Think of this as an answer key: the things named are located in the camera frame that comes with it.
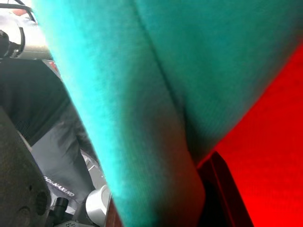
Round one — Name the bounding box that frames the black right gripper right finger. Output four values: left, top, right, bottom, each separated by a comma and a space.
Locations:
196, 150, 254, 227

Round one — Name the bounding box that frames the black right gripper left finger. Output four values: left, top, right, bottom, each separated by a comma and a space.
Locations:
0, 105, 52, 227

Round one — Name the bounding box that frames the teal fabric cloth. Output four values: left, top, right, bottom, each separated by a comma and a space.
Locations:
31, 0, 303, 227

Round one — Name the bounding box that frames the silver cylindrical robot joint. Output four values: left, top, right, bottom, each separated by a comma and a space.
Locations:
85, 184, 112, 227

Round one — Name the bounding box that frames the black round robot part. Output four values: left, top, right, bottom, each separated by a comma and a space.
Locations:
0, 30, 21, 58

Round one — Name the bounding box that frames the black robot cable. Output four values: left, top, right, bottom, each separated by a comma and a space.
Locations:
18, 26, 26, 53

